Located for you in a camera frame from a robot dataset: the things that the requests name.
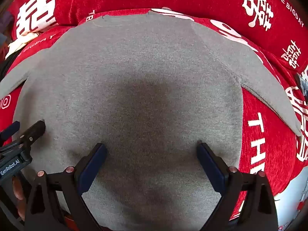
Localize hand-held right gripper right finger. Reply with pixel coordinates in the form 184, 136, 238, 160
196, 141, 280, 231

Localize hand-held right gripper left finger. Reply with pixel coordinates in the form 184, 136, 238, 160
24, 143, 108, 231

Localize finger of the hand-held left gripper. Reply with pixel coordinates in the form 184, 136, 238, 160
12, 120, 46, 147
0, 121, 21, 142

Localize grey knit shirt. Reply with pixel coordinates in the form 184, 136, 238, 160
0, 13, 302, 231

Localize pile of grey-blue clothes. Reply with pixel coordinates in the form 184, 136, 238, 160
0, 11, 15, 44

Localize person's left hand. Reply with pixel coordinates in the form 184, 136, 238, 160
11, 176, 27, 222

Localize black cloth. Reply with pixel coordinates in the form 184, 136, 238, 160
0, 50, 20, 80

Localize cream cloth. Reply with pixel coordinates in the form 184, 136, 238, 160
5, 32, 39, 58

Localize grey denim cloth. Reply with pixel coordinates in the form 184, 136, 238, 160
296, 72, 308, 94

